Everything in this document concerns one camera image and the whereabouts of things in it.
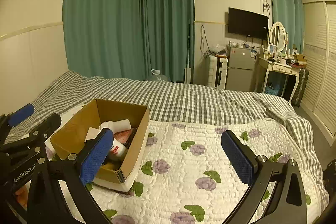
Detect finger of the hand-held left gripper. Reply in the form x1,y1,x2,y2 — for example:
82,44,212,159
29,113,62,140
0,104,34,135

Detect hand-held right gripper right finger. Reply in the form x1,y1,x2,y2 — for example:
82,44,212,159
220,130,307,224

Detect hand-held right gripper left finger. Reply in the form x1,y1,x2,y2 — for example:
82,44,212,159
26,128,114,224

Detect white squat container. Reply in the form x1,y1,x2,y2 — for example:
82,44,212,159
85,127,101,140

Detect white bottle with red label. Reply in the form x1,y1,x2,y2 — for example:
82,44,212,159
109,137,128,161

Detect pink packet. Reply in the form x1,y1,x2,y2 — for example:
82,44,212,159
113,129,134,146

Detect white rounded bottle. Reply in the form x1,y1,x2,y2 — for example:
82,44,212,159
100,119,131,132

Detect brown cardboard box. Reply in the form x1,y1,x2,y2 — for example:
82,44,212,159
50,98,150,191

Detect white floral quilt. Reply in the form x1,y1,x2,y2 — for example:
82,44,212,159
45,105,330,224

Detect blue basket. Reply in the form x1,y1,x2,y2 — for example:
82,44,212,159
264,85,280,96

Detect white ribbed cabinet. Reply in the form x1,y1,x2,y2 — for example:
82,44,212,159
209,55,227,89

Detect dark suitcase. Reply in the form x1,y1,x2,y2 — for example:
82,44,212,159
291,68,309,106

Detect grey small fridge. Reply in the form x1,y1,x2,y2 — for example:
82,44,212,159
225,45,256,92

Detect white dressing table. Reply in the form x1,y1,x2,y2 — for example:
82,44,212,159
256,56,301,104

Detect clear water jug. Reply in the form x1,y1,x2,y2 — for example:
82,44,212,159
150,68,171,82

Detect clear plastic bag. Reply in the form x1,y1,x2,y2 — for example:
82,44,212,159
210,43,227,55

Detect white mop pole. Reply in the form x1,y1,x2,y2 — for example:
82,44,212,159
185,19,192,84

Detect white louvered wardrobe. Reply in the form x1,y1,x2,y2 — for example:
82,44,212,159
299,0,336,140

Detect wide green curtain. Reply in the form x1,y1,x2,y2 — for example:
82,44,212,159
63,0,195,83

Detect oval white vanity mirror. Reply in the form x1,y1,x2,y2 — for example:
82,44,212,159
269,21,288,53

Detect narrow green curtain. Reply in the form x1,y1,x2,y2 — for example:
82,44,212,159
268,0,305,54

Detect black wall cables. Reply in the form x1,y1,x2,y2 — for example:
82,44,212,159
199,25,210,56

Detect black wall television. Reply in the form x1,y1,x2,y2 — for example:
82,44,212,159
228,7,269,40

